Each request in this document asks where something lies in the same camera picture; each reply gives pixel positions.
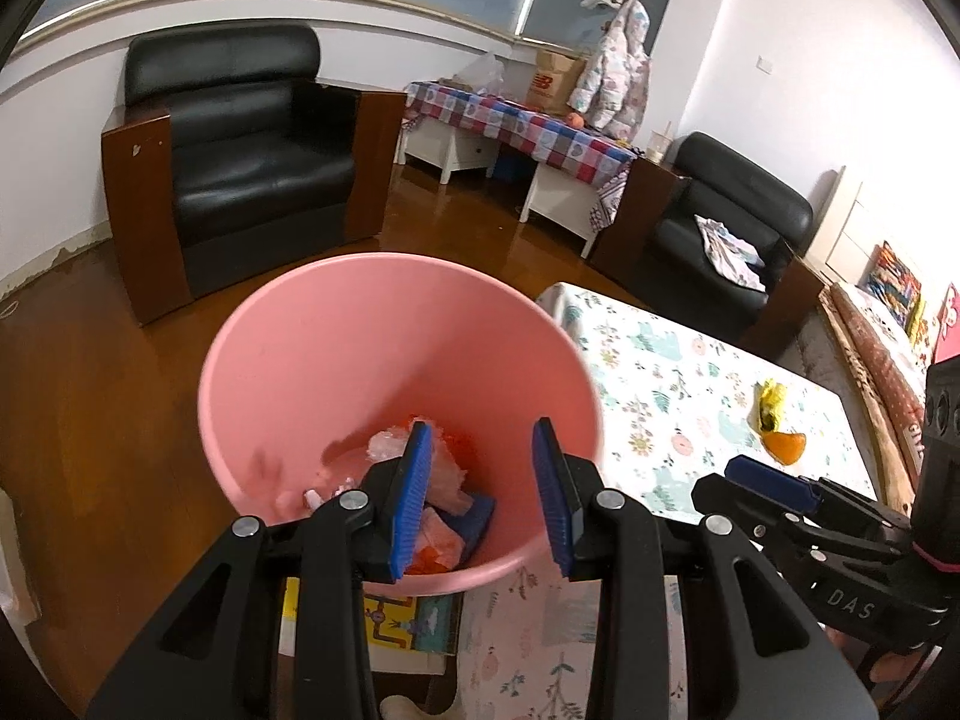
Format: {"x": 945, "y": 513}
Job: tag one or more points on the clear plastic wrap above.
{"x": 450, "y": 476}

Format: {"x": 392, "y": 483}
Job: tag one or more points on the clear plastic bag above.
{"x": 484, "y": 75}

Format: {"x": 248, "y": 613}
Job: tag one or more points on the colourful picture book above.
{"x": 892, "y": 285}

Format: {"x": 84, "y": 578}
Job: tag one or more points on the yellow wrapper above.
{"x": 772, "y": 405}

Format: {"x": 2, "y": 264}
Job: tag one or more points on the rolled brown patterned blanket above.
{"x": 877, "y": 375}

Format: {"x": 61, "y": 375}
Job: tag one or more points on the children's puzzle board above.
{"x": 409, "y": 615}

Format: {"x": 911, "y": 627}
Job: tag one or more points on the white cabinet door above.
{"x": 844, "y": 229}

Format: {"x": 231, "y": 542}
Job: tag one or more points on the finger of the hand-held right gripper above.
{"x": 772, "y": 517}
{"x": 772, "y": 481}

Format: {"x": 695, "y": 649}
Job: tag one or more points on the checkered tablecloth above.
{"x": 525, "y": 127}

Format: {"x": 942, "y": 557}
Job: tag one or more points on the pastel puffer jacket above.
{"x": 615, "y": 71}

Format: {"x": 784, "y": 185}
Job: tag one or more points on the person's right hand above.
{"x": 892, "y": 666}

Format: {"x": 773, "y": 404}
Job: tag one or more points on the floral tablecloth table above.
{"x": 675, "y": 390}

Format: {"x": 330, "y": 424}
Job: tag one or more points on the orange wedge piece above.
{"x": 786, "y": 446}

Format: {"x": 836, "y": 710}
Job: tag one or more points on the pink plastic bucket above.
{"x": 360, "y": 345}

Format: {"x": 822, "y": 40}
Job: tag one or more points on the white patterned cloth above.
{"x": 727, "y": 251}

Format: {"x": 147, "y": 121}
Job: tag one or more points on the white desk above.
{"x": 559, "y": 199}

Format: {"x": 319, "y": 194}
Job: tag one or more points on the pink printed box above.
{"x": 946, "y": 322}

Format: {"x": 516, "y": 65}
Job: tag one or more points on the cup with straw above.
{"x": 658, "y": 148}

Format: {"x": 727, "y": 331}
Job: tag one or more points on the large black leather armchair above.
{"x": 255, "y": 165}

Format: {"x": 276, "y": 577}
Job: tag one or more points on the small black leather armchair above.
{"x": 731, "y": 187}

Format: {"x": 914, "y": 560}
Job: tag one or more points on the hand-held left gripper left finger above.
{"x": 414, "y": 499}

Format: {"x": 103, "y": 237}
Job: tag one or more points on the cardboard box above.
{"x": 553, "y": 82}

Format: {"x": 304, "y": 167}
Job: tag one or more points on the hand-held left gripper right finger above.
{"x": 551, "y": 495}

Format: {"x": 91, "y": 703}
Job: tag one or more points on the small white scrap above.
{"x": 311, "y": 499}

